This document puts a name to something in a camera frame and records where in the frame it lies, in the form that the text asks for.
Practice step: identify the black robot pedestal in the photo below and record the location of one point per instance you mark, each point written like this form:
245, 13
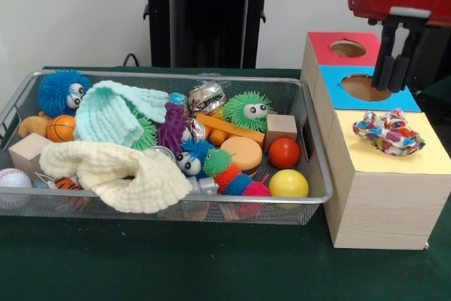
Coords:
211, 15

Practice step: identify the mint green knitted cloth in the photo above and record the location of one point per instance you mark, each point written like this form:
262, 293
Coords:
102, 117

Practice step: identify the yellow plastic ball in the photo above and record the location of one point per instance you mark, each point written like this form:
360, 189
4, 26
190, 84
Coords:
289, 184

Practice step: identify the wooden box with three holes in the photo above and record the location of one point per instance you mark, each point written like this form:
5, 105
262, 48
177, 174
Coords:
387, 209

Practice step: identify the purple spiky rubber ball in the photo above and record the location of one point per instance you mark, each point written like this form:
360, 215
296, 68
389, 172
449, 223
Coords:
172, 128

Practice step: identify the blue spiky rubber ball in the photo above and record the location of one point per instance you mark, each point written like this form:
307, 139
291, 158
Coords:
54, 89

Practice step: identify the green spiky ball with eyes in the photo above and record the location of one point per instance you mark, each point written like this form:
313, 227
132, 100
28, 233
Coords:
239, 117

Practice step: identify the cream knitted cloth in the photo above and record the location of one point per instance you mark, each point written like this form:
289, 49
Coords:
105, 163

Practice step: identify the shallow silver mesh bin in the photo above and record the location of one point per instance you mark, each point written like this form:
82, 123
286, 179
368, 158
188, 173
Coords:
246, 211

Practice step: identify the small orange basketball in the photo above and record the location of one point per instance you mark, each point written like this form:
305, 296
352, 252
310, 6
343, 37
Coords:
61, 128

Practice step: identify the small wooden cube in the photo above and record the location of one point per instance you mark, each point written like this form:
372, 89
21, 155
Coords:
282, 126

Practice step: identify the dark green side table cloth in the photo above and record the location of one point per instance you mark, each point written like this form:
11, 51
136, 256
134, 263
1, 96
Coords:
440, 94

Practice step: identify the small patterned cloth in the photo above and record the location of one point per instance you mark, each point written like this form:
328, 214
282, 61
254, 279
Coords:
391, 135

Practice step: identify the orange-red ball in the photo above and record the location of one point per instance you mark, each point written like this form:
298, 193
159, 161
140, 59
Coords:
284, 153

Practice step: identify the white baseball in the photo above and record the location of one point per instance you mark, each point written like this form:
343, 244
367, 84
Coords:
13, 178

